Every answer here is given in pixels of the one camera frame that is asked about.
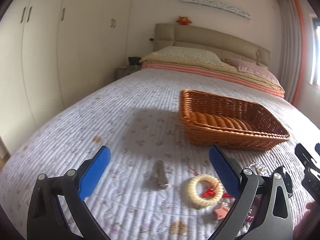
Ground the black smartwatch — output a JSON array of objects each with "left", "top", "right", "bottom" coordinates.
[{"left": 274, "top": 166, "right": 293, "bottom": 198}]

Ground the pink star charm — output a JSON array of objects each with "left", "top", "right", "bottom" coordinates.
[{"left": 213, "top": 202, "right": 231, "bottom": 220}]

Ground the red tassel cord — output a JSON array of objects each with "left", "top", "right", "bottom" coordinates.
[{"left": 188, "top": 166, "right": 234, "bottom": 199}]

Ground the cream woven bangle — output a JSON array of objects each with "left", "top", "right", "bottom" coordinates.
[{"left": 187, "top": 174, "right": 224, "bottom": 207}]

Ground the silver metal hair clip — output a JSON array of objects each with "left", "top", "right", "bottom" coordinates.
[{"left": 150, "top": 160, "right": 169, "bottom": 190}]

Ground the right hand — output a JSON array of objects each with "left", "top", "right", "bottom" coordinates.
[{"left": 306, "top": 201, "right": 317, "bottom": 211}]

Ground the bright window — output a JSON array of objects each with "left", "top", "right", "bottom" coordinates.
[{"left": 310, "top": 14, "right": 319, "bottom": 88}]

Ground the folded pink yellow blanket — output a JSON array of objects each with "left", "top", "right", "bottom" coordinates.
[{"left": 140, "top": 54, "right": 285, "bottom": 98}]

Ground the pink pillow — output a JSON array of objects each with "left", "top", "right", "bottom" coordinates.
[{"left": 226, "top": 58, "right": 280, "bottom": 85}]

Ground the orange wicker basket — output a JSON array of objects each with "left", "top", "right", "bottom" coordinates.
[{"left": 179, "top": 89, "right": 290, "bottom": 151}]

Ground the grey orange curtain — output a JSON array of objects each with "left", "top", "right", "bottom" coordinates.
[{"left": 278, "top": 0, "right": 306, "bottom": 105}]

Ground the white quilted bedspread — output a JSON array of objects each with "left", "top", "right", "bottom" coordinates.
[{"left": 1, "top": 68, "right": 319, "bottom": 239}]

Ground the cream floral pillow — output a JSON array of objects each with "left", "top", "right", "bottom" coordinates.
[{"left": 140, "top": 46, "right": 222, "bottom": 63}]

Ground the beige nightstand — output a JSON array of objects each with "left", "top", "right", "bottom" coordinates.
[{"left": 116, "top": 65, "right": 142, "bottom": 80}]

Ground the orange plush toy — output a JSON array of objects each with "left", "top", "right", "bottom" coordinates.
[{"left": 176, "top": 16, "right": 192, "bottom": 25}]

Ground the white built-in wardrobe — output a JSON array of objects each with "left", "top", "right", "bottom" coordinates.
[{"left": 1, "top": 0, "right": 132, "bottom": 154}]

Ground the black alarm clock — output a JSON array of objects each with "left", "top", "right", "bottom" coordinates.
[{"left": 128, "top": 56, "right": 142, "bottom": 66}]

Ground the beige padded headboard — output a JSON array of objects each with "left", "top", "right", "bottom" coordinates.
[{"left": 153, "top": 23, "right": 271, "bottom": 68}]

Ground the white carved wall shelf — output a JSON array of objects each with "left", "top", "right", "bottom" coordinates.
[{"left": 181, "top": 0, "right": 252, "bottom": 20}]

